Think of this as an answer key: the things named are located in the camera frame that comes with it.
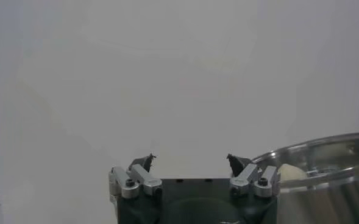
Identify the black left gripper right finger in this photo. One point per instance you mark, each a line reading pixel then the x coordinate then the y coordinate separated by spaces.
pixel 246 175

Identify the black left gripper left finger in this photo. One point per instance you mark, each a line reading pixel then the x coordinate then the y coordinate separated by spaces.
pixel 142 179

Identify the white steamed baozi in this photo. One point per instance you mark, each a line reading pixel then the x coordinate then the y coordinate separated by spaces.
pixel 292 173

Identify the stainless steel steamer basket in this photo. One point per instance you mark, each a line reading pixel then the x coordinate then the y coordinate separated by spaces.
pixel 334 182

